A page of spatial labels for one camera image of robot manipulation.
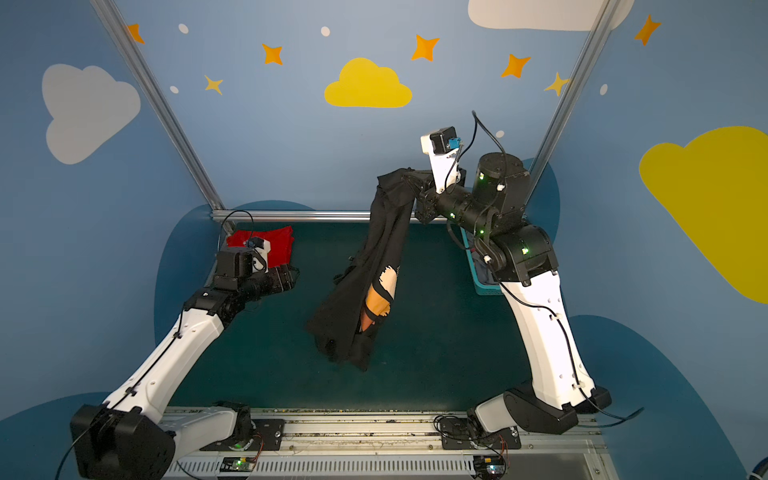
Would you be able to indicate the green circuit board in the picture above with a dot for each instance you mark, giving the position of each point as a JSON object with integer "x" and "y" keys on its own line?
{"x": 238, "y": 465}
{"x": 489, "y": 467}

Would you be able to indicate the black printed t shirt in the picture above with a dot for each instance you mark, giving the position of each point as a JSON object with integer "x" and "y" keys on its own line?
{"x": 346, "y": 323}

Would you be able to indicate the left aluminium corner post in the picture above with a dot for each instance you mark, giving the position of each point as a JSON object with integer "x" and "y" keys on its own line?
{"x": 113, "y": 22}

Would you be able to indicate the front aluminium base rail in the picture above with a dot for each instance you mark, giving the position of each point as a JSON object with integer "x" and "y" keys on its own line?
{"x": 349, "y": 444}

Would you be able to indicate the right green circuit board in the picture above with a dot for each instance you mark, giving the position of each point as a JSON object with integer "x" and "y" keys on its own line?
{"x": 489, "y": 467}

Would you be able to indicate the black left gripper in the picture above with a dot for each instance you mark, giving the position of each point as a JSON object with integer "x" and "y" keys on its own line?
{"x": 279, "y": 278}

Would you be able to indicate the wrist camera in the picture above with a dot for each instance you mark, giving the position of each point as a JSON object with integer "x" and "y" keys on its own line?
{"x": 443, "y": 147}
{"x": 243, "y": 261}

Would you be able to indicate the right aluminium corner post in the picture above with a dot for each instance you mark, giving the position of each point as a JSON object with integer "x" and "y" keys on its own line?
{"x": 584, "y": 65}

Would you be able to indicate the horizontal aluminium frame rail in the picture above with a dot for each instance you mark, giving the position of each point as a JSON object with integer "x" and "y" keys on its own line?
{"x": 277, "y": 216}

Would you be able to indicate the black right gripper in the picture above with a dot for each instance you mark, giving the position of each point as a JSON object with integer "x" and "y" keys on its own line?
{"x": 424, "y": 204}

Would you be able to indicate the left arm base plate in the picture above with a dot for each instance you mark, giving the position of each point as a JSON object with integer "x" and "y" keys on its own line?
{"x": 264, "y": 435}

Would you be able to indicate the red folded t shirt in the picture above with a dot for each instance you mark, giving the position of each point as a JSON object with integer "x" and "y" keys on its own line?
{"x": 280, "y": 240}

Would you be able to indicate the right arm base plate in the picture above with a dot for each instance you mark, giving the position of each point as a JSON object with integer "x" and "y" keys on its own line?
{"x": 461, "y": 433}

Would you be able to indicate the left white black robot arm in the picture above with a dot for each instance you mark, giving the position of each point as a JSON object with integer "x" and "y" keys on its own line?
{"x": 126, "y": 436}

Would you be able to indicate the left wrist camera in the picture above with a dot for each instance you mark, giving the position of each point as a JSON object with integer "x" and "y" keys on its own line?
{"x": 243, "y": 261}

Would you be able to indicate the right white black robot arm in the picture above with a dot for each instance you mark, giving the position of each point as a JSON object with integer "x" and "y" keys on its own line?
{"x": 520, "y": 257}

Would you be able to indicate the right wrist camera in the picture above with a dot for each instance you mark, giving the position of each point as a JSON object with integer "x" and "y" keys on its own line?
{"x": 443, "y": 147}

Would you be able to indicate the left green circuit board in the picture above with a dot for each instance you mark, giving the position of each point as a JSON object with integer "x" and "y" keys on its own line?
{"x": 238, "y": 465}

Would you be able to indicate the teal plastic basket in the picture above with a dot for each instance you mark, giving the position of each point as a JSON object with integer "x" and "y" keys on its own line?
{"x": 482, "y": 280}

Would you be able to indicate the aluminium corner post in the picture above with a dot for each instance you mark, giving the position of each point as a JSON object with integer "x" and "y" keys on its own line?
{"x": 584, "y": 65}
{"x": 113, "y": 22}

